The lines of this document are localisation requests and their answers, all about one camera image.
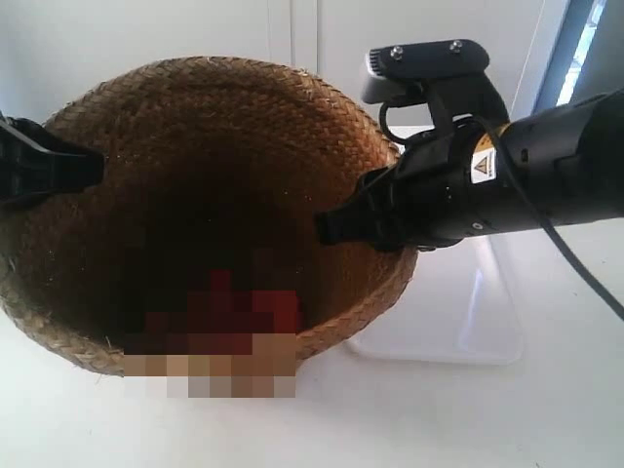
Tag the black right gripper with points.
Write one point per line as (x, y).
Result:
(441, 190)

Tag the white rectangular plastic tray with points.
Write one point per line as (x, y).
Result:
(456, 309)

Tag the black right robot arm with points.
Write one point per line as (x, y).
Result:
(564, 164)

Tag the brown woven basket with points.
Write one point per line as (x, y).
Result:
(197, 254)

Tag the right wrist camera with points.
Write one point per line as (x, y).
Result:
(449, 77)

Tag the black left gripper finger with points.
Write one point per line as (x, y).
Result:
(35, 164)

